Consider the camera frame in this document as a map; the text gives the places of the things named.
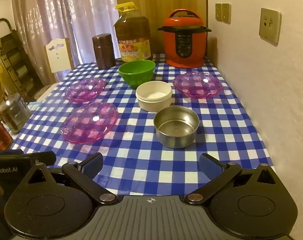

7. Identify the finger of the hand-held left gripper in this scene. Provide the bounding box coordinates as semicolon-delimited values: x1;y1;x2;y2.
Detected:
33;151;56;166

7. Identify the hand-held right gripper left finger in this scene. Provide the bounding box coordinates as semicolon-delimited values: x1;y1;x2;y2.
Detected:
24;152;118;205

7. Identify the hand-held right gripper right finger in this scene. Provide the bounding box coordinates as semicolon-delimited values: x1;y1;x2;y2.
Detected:
186;152;277;205

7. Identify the pink translucent plate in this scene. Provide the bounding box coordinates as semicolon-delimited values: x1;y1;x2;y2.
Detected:
65;77;106;103
173;71;222;99
61;102;119;145

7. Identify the stainless steel bowl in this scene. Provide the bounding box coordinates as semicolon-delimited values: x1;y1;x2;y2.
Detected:
153;106;200;149

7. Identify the white plastic bowl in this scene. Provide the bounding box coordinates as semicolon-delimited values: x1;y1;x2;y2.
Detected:
136;81;172;112

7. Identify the green plastic bowl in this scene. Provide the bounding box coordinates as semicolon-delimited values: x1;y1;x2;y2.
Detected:
118;59;156;88

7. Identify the red label jar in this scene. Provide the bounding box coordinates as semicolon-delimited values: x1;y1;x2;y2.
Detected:
0;119;14;150

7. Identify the blue checkered tablecloth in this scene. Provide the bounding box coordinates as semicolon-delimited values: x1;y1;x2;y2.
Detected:
10;54;277;197

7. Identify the dark folding rack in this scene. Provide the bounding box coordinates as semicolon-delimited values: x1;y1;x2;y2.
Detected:
0;18;44;100

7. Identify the brown canister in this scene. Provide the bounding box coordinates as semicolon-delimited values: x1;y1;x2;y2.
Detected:
92;33;116;70

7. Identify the red electric pressure cooker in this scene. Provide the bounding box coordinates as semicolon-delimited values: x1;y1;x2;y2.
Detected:
158;9;212;68

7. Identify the cooking oil bottle yellow cap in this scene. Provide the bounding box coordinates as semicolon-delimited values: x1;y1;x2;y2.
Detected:
114;2;153;62

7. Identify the sheer curtain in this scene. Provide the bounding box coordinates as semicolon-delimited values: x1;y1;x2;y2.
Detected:
11;0;118;85

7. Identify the wooden cabinet panel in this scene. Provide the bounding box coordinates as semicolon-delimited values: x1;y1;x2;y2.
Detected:
114;0;209;55

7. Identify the beige wall socket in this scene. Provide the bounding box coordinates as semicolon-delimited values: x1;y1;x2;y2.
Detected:
259;8;282;46

